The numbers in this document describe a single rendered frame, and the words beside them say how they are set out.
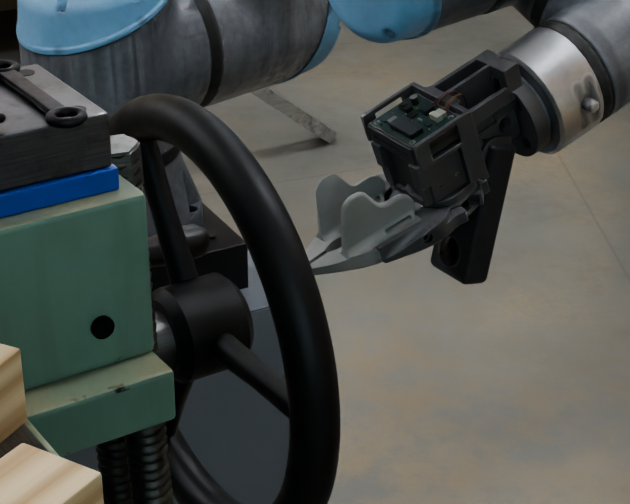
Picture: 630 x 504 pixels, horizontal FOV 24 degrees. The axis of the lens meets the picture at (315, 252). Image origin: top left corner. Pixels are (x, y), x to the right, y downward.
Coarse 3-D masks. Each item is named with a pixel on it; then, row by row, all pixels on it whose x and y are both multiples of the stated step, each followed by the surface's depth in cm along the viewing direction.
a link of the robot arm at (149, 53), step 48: (48, 0) 133; (96, 0) 132; (144, 0) 134; (192, 0) 141; (48, 48) 135; (96, 48) 134; (144, 48) 136; (192, 48) 140; (96, 96) 136; (192, 96) 143
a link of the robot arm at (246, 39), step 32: (224, 0) 143; (256, 0) 144; (288, 0) 146; (320, 0) 150; (224, 32) 142; (256, 32) 145; (288, 32) 148; (320, 32) 151; (224, 64) 143; (256, 64) 147; (288, 64) 150; (224, 96) 148
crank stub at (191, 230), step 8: (192, 224) 100; (184, 232) 99; (192, 232) 100; (200, 232) 100; (152, 240) 99; (192, 240) 99; (200, 240) 100; (208, 240) 100; (152, 248) 98; (160, 248) 98; (192, 248) 99; (200, 248) 100; (152, 256) 98; (160, 256) 98; (192, 256) 100; (200, 256) 101; (152, 264) 99; (160, 264) 99
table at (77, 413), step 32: (64, 384) 72; (96, 384) 72; (128, 384) 72; (160, 384) 73; (32, 416) 69; (64, 416) 70; (96, 416) 71; (128, 416) 73; (160, 416) 74; (0, 448) 62; (64, 448) 71
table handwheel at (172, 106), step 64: (128, 128) 87; (192, 128) 81; (256, 192) 78; (256, 256) 77; (192, 320) 86; (320, 320) 77; (192, 384) 93; (256, 384) 82; (320, 384) 77; (320, 448) 78
